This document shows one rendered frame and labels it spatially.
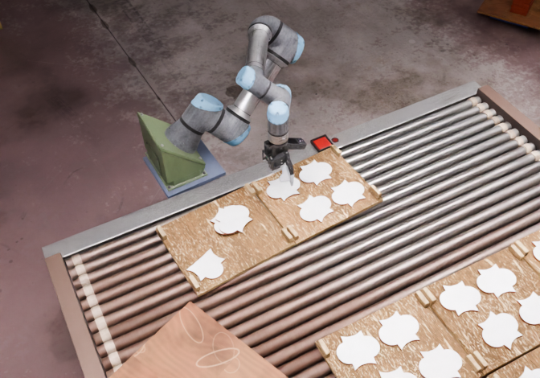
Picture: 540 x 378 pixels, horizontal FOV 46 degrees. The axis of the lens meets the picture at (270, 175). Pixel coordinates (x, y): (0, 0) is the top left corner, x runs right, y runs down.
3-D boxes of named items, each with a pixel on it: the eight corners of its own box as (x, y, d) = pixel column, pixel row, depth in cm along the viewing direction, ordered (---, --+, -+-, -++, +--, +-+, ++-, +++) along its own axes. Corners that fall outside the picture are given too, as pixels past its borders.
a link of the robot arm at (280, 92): (272, 74, 230) (269, 93, 223) (296, 90, 235) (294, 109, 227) (259, 86, 235) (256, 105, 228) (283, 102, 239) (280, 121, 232)
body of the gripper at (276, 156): (262, 160, 241) (260, 137, 233) (280, 152, 244) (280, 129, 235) (272, 173, 237) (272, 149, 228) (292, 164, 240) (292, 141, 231)
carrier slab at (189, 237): (155, 231, 242) (154, 228, 241) (247, 187, 257) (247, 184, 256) (198, 297, 222) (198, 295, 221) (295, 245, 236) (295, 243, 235)
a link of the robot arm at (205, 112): (180, 110, 263) (198, 84, 259) (206, 126, 269) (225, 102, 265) (182, 121, 253) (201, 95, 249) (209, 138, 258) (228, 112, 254)
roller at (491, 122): (77, 293, 229) (74, 286, 225) (495, 119, 288) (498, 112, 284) (81, 304, 227) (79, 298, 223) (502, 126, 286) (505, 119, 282)
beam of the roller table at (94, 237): (45, 256, 243) (41, 247, 239) (471, 89, 306) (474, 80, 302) (51, 273, 238) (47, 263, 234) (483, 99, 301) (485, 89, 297)
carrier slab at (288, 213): (249, 186, 257) (249, 184, 256) (332, 149, 271) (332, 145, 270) (296, 246, 236) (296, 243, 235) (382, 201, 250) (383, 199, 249)
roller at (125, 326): (93, 337, 217) (91, 331, 213) (526, 146, 276) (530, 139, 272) (98, 349, 214) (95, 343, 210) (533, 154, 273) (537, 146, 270)
